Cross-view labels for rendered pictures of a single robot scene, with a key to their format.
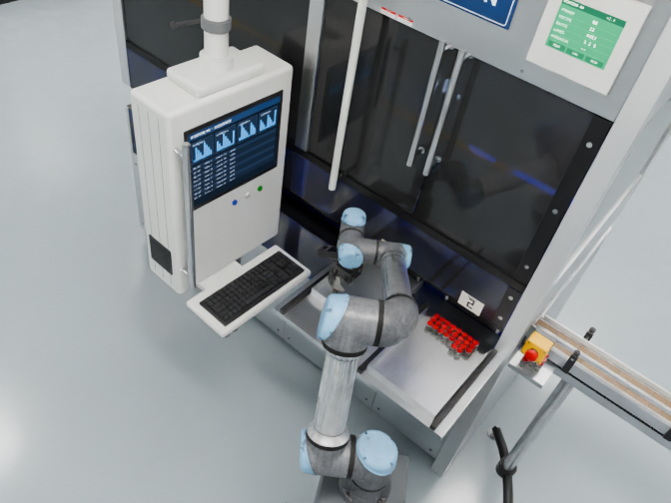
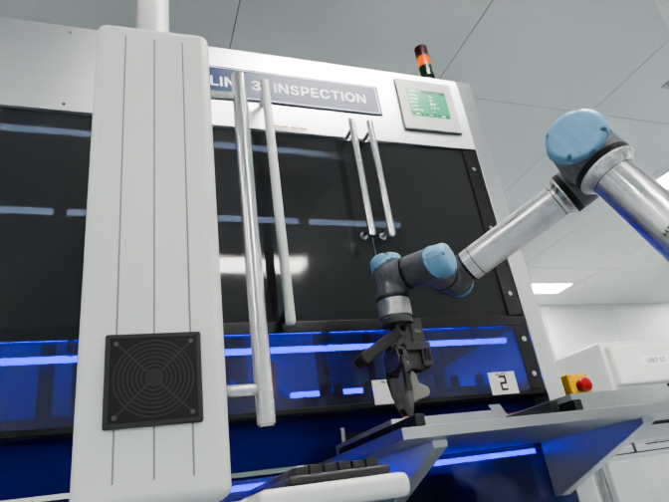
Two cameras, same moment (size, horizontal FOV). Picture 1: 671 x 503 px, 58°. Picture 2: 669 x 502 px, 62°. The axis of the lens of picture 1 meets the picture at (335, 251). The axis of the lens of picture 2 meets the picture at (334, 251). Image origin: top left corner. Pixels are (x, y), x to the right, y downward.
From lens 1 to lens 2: 2.16 m
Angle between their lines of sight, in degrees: 85
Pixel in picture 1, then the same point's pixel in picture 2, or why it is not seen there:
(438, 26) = (331, 126)
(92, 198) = not seen: outside the picture
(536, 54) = (410, 122)
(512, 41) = (389, 122)
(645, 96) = (477, 129)
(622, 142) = (488, 158)
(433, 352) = not seen: hidden behind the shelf
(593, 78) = (449, 125)
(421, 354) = not seen: hidden behind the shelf
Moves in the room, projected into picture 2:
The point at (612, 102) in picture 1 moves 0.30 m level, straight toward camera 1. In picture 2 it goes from (466, 138) to (531, 79)
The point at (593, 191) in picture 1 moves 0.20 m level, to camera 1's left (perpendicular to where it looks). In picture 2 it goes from (499, 197) to (471, 175)
